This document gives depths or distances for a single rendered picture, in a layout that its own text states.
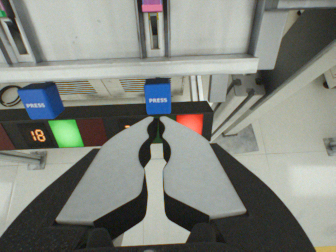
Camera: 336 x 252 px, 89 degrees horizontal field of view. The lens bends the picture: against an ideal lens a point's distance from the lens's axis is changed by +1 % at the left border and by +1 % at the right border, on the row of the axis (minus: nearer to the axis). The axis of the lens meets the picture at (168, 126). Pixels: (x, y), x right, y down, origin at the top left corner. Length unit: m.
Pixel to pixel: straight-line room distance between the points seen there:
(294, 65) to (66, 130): 0.25
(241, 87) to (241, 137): 0.69
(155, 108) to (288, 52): 0.16
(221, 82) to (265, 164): 0.78
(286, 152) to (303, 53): 0.84
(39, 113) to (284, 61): 0.26
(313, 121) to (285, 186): 0.38
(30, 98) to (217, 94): 0.19
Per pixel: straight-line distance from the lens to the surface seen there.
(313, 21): 0.22
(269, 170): 0.97
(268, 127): 1.02
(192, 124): 0.20
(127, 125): 0.20
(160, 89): 0.15
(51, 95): 0.19
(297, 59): 0.22
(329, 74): 1.23
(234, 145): 0.91
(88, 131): 0.21
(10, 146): 0.27
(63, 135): 0.23
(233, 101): 0.26
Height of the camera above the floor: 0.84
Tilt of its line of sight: 72 degrees down
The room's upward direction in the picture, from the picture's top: straight up
